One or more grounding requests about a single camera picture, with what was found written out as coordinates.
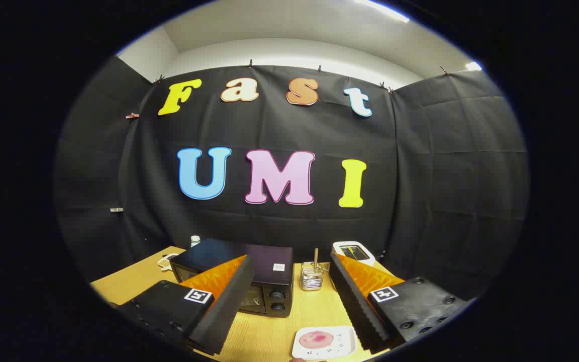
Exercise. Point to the white bread toaster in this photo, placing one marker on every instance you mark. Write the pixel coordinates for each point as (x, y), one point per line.
(340, 246)

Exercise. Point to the white square plate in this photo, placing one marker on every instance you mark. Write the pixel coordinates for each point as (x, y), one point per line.
(342, 344)

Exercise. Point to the small white bottle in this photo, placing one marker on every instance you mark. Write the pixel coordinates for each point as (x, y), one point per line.
(195, 241)

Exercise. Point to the pink ham slice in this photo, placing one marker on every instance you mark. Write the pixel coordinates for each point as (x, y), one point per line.
(315, 339)

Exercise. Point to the black toaster oven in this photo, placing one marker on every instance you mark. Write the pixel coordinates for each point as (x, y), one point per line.
(239, 254)

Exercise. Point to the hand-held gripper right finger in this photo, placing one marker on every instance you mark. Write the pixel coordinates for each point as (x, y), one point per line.
(355, 306)

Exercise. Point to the wooden stick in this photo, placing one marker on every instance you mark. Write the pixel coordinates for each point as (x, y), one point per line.
(315, 256)

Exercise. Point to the black backdrop cloth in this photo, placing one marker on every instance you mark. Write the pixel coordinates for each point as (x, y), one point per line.
(420, 176)

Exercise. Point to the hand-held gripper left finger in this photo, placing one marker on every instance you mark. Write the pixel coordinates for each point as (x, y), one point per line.
(229, 306)

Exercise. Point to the white dish with grains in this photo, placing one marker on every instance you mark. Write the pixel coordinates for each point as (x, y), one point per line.
(165, 262)

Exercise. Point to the long ceiling light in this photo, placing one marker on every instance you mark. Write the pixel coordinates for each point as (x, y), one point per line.
(385, 11)

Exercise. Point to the small ceiling light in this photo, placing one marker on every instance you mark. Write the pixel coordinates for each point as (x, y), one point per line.
(473, 66)

